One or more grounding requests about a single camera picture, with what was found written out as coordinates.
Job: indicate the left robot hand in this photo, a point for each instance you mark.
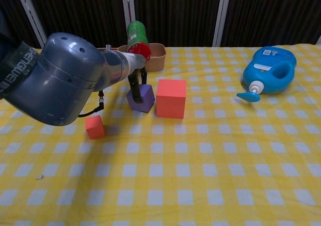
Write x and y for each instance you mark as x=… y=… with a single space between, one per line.
x=135 y=85

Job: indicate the purple foam cube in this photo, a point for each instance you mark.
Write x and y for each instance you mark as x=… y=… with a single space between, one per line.
x=146 y=98

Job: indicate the large red foam cube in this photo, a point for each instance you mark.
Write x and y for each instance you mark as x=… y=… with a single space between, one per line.
x=171 y=98

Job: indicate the small red foam cube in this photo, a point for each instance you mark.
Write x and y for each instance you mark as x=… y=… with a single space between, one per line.
x=95 y=128

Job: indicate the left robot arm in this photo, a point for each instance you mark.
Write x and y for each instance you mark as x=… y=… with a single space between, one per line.
x=57 y=85

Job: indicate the yellow checkered tablecloth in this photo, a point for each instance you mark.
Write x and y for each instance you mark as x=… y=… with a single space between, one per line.
x=175 y=166

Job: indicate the brown paper tray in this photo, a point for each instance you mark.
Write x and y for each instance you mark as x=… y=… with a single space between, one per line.
x=156 y=58

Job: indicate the green chip can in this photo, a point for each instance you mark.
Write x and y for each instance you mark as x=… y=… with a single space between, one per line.
x=136 y=35

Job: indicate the blue pump detergent bottle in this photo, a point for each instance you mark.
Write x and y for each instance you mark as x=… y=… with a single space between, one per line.
x=265 y=70

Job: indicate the small grey scrap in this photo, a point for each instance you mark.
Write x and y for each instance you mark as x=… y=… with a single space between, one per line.
x=39 y=177

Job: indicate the white metal frame post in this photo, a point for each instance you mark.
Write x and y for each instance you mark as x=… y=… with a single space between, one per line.
x=31 y=15
x=128 y=5
x=222 y=15

